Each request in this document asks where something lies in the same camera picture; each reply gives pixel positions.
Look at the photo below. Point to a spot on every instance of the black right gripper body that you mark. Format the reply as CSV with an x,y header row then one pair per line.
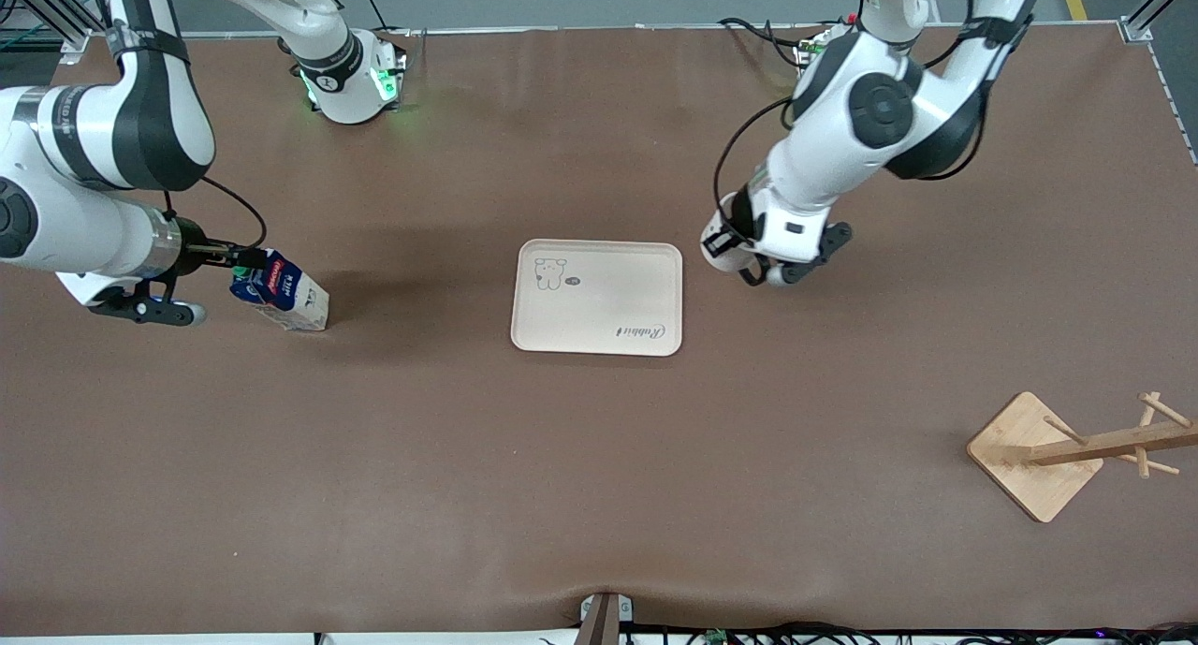
x,y
194,248

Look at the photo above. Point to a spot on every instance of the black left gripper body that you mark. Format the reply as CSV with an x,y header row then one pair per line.
x,y
739,217

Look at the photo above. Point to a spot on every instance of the blue white milk carton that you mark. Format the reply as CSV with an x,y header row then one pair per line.
x,y
281,294

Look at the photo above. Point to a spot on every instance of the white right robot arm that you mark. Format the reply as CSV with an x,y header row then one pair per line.
x,y
56,224

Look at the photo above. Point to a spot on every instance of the cream rectangular tray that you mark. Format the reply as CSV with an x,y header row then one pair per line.
x,y
599,299

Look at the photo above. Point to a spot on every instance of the wooden mug tree stand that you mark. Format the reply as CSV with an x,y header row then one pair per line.
x,y
1034,458

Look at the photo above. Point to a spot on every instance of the aluminium frame post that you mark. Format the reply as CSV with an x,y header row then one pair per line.
x,y
47,13
1146,18

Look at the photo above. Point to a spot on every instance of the metal table edge bracket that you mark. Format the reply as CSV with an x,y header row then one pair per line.
x,y
604,617

